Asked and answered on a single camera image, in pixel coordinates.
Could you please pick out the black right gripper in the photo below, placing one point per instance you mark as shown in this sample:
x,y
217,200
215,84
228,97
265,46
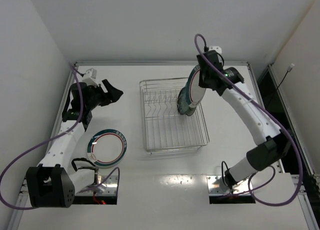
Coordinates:
x,y
206,77

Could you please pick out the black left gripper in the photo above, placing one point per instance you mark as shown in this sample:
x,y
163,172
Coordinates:
x,y
102,93

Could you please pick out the green red rimmed plate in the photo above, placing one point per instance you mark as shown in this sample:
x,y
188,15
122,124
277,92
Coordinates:
x,y
106,148
194,93

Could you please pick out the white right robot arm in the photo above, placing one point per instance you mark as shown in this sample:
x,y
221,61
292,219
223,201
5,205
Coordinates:
x,y
271,142

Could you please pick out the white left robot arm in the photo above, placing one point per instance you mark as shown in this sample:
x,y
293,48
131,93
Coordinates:
x,y
58,177

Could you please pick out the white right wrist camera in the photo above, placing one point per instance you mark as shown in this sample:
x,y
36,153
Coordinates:
x,y
218,49

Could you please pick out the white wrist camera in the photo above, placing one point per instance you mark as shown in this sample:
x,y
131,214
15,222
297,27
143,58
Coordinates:
x,y
218,49
89,77

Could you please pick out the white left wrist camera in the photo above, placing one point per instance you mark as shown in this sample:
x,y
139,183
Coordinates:
x,y
89,77

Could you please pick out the chrome wire dish rack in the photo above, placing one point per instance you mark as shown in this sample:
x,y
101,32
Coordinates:
x,y
164,129

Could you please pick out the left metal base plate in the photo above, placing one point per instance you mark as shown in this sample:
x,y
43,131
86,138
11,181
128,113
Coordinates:
x,y
107,189

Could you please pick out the metal base plate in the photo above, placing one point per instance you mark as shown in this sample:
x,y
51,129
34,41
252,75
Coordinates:
x,y
216,187
107,189

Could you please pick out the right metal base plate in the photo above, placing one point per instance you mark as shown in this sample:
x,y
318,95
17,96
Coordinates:
x,y
216,187

